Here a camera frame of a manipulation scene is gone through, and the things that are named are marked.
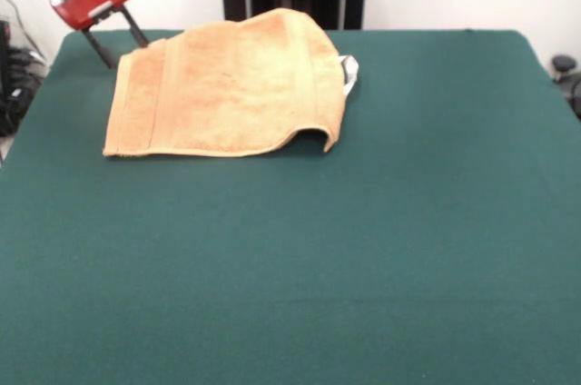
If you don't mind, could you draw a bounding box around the grey office chair base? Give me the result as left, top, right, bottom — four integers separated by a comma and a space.
551, 54, 581, 121

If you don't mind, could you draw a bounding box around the black equipment pile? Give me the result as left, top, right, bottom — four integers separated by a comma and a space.
0, 19, 49, 139

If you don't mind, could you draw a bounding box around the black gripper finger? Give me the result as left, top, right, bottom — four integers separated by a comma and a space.
81, 29, 117, 70
119, 6, 151, 50

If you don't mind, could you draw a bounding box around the dark green table cloth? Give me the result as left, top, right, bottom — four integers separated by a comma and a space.
0, 28, 581, 385

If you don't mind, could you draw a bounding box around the tan terry towel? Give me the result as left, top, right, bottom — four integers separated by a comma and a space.
103, 7, 361, 160

